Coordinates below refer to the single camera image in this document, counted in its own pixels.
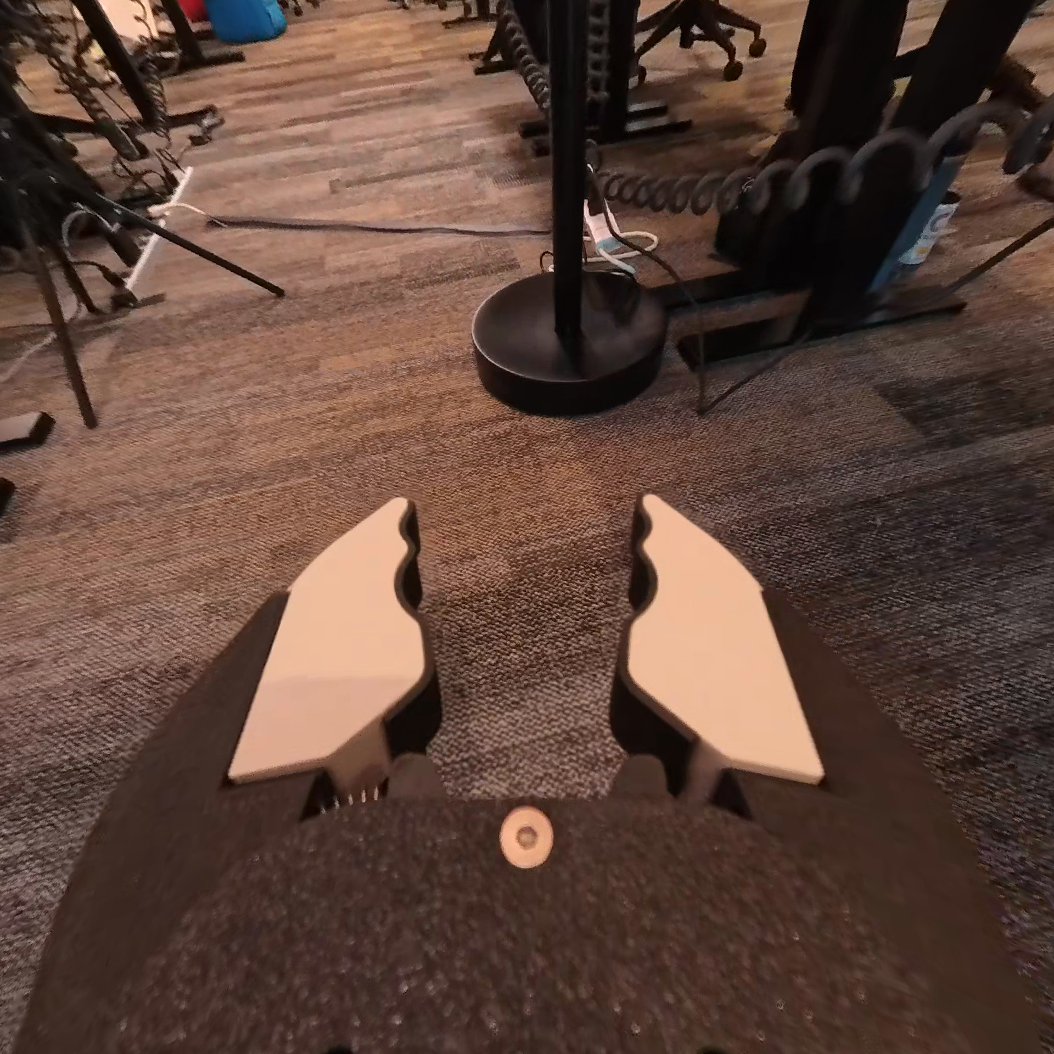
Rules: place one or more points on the black desk leg frame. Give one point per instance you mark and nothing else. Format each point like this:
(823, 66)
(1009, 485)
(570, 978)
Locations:
(824, 247)

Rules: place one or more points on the black chair base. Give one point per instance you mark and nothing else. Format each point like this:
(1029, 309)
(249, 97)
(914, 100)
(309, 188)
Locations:
(708, 30)

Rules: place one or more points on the blue white object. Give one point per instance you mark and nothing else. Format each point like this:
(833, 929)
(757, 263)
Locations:
(914, 231)

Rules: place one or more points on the blue round object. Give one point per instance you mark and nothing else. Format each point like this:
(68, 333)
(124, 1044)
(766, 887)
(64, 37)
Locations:
(247, 17)

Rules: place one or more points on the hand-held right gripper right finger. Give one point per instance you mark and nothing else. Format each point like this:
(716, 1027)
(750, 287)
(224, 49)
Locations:
(725, 659)

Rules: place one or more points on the white plug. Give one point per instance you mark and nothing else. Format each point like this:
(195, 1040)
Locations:
(606, 242)

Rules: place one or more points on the white power strip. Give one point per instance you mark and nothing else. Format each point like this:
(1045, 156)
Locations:
(157, 231)

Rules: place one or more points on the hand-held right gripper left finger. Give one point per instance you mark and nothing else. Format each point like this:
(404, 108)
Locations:
(330, 659)

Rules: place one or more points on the black pole round base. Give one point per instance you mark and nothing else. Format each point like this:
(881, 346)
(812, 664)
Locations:
(568, 354)

